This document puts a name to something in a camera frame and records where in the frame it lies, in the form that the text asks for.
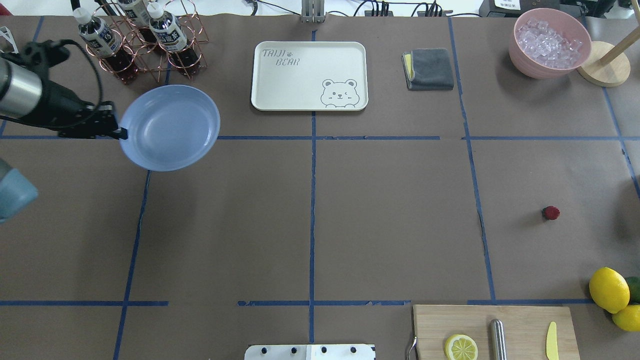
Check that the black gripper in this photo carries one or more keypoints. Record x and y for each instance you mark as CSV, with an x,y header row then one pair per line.
x,y
59,106

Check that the blue plate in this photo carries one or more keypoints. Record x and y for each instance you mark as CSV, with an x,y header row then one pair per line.
x,y
170,127

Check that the red strawberry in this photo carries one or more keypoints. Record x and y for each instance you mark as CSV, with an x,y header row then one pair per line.
x,y
550,213

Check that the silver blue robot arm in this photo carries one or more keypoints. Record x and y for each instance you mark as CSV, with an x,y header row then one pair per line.
x,y
30,98

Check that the front dark drink bottle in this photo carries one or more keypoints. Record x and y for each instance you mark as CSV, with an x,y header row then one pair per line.
x,y
103,42

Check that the dark drink bottle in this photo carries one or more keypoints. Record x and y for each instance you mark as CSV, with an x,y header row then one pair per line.
x,y
103,42
137,14
170,35

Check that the rear dark drink bottle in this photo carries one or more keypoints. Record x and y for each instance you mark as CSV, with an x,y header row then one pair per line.
x,y
170,35

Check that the middle dark drink bottle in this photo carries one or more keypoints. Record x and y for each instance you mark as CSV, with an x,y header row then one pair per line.
x,y
137,14

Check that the cream bear tray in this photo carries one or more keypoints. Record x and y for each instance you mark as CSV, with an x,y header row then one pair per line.
x,y
315,76

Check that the grey folded cloth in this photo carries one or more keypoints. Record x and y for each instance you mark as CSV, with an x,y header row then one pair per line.
x,y
428,69

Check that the halved lemon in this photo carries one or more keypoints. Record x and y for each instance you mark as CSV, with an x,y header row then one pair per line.
x,y
460,347

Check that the pink bowl of ice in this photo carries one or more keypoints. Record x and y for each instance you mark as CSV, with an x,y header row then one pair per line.
x,y
547,43

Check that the wooden cutting board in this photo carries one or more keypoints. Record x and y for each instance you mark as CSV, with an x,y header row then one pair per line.
x,y
525,330

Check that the yellow plastic knife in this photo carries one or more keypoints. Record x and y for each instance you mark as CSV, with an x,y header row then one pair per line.
x,y
551,342

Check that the wooden stand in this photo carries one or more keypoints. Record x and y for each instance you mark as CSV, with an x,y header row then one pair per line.
x,y
607,65

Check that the large yellow lemon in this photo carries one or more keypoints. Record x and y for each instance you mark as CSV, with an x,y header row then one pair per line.
x,y
609,290

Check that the green lime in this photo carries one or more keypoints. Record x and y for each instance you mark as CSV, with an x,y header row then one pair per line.
x,y
633,284

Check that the small yellow lemon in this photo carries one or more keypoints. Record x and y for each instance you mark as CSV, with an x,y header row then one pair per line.
x,y
628,319

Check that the copper wire bottle rack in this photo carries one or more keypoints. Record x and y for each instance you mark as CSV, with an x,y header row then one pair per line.
x,y
150,57

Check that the aluminium frame post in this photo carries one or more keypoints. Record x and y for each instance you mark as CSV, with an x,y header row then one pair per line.
x,y
313,11

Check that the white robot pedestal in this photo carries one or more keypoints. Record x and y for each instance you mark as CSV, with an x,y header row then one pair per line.
x,y
357,351

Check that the steel handled knife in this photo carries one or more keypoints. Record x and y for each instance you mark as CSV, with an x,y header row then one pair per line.
x,y
498,339

